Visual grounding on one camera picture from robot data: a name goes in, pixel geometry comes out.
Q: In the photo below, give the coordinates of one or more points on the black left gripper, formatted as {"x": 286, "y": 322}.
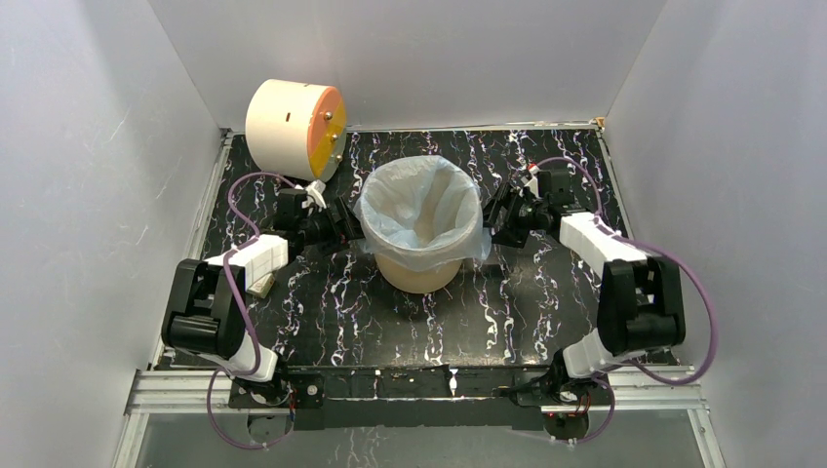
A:
{"x": 349, "y": 227}

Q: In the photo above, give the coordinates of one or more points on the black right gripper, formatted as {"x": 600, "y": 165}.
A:
{"x": 508, "y": 198}

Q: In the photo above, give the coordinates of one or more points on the beige round trash bin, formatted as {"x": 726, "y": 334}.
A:
{"x": 420, "y": 271}

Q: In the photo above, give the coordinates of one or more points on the translucent blue plastic trash bag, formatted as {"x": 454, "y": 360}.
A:
{"x": 420, "y": 206}

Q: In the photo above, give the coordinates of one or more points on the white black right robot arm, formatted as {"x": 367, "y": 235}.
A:
{"x": 421, "y": 220}

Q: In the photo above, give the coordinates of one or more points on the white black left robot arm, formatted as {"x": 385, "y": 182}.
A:
{"x": 207, "y": 315}

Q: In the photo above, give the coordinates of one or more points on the white trash bag box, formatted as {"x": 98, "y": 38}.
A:
{"x": 262, "y": 286}

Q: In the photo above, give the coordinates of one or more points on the white cylinder with orange face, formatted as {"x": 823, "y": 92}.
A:
{"x": 296, "y": 129}

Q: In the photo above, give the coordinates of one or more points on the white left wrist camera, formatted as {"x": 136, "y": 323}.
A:
{"x": 315, "y": 191}

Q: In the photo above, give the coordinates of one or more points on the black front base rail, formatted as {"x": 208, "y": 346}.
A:
{"x": 523, "y": 398}

